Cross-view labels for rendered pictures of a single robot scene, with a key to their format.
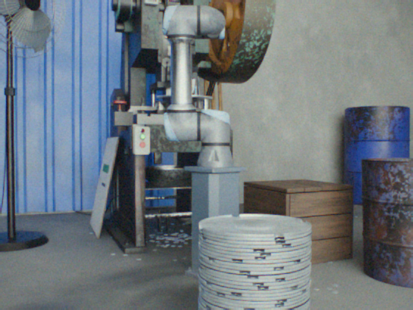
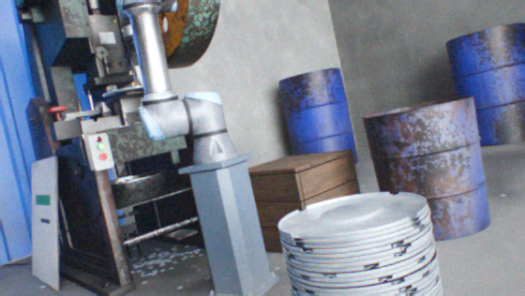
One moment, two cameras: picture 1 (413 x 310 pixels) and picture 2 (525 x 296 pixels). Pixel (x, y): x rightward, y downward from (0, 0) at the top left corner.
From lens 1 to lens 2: 0.47 m
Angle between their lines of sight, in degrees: 19
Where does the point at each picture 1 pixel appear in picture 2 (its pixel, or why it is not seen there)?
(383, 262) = not seen: hidden behind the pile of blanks
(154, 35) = (79, 20)
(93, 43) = not seen: outside the picture
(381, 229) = (410, 186)
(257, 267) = (399, 267)
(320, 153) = (262, 131)
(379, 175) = (396, 128)
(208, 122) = (200, 109)
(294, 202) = (305, 181)
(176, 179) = (146, 190)
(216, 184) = (228, 180)
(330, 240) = not seen: hidden behind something
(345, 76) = (268, 49)
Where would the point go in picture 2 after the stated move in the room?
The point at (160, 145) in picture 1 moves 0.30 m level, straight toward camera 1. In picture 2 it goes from (121, 153) to (132, 151)
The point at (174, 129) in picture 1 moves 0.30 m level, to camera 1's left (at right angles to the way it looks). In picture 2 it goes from (158, 125) to (54, 145)
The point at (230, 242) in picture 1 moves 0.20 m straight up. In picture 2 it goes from (357, 244) to (333, 125)
